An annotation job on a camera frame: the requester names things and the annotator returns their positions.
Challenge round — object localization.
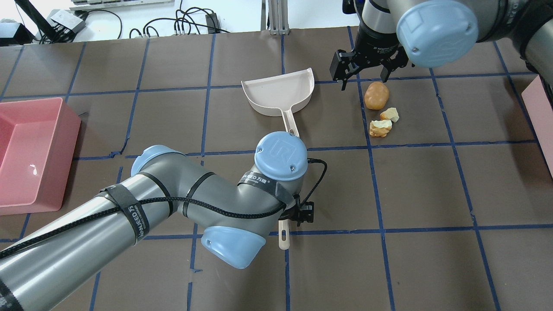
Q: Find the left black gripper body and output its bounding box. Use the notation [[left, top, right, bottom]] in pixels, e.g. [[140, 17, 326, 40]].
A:
[[281, 194, 315, 226]]

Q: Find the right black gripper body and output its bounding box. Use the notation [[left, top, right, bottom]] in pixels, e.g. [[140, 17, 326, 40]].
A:
[[330, 47, 409, 81]]

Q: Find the white hand brush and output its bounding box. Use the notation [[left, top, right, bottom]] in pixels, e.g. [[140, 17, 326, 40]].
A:
[[278, 220, 290, 250]]

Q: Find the white plastic dustpan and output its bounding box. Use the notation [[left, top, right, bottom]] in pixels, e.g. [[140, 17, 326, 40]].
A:
[[241, 68, 315, 136]]

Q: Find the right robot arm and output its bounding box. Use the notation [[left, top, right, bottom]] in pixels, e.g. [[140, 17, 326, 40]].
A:
[[330, 0, 553, 89]]

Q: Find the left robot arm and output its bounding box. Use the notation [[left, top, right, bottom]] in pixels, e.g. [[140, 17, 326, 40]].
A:
[[0, 131, 315, 311]]

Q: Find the pink bin with black bag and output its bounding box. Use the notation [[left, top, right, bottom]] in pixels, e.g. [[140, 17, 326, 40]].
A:
[[522, 76, 553, 175]]

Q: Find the pink plastic bin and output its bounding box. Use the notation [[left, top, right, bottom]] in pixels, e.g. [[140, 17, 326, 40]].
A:
[[0, 97, 81, 215]]

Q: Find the brown potato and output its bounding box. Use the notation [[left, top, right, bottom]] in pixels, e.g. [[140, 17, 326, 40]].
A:
[[364, 81, 390, 110]]

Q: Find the pale food chunk lower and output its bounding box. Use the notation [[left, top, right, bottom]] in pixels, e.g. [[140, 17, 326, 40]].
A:
[[379, 108, 400, 123]]

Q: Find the pale food chunk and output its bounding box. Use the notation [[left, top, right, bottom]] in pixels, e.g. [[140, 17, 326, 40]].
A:
[[379, 108, 400, 123], [368, 120, 393, 137]]

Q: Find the pale food chunk upper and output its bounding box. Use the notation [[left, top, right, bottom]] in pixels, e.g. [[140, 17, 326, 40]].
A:
[[368, 120, 393, 137]]

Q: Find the black power adapter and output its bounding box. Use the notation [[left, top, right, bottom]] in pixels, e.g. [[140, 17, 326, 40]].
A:
[[205, 13, 222, 34]]

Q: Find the aluminium frame post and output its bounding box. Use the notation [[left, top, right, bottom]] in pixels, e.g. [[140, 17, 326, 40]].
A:
[[265, 0, 290, 35]]

